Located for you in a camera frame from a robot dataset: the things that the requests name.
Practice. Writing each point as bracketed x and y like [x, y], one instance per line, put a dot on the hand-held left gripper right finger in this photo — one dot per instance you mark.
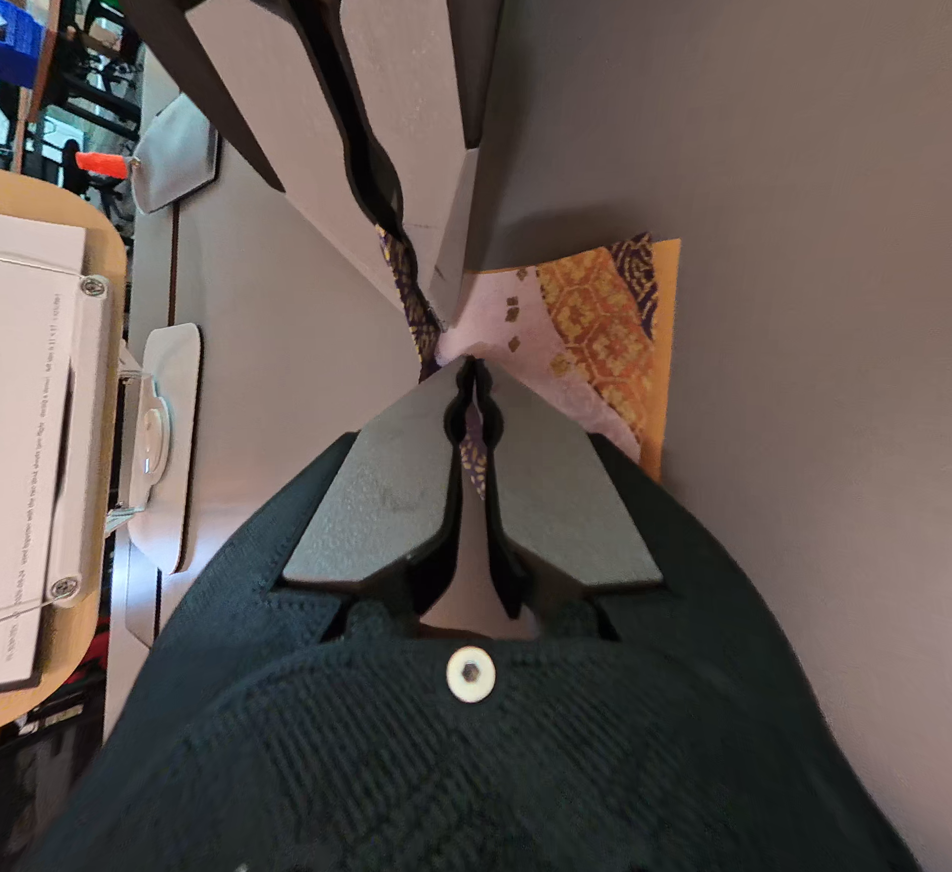
[573, 515]

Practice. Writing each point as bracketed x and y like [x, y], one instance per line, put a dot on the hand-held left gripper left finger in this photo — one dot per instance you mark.
[372, 507]

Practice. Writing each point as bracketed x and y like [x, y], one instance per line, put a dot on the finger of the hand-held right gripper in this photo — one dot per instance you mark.
[275, 91]
[409, 69]

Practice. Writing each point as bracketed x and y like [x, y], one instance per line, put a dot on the patterned origami paper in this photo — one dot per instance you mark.
[595, 322]

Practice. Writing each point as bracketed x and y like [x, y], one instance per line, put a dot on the blue plastic crate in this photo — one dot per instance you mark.
[18, 39]

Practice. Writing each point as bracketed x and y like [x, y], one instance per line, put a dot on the round wooden board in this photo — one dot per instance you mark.
[108, 247]

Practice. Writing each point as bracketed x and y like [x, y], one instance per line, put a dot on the white clip device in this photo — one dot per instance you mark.
[149, 433]

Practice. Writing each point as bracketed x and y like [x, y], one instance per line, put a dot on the white box with screws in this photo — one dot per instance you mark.
[37, 403]

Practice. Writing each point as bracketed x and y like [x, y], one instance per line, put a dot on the black metal frame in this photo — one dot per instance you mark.
[97, 95]

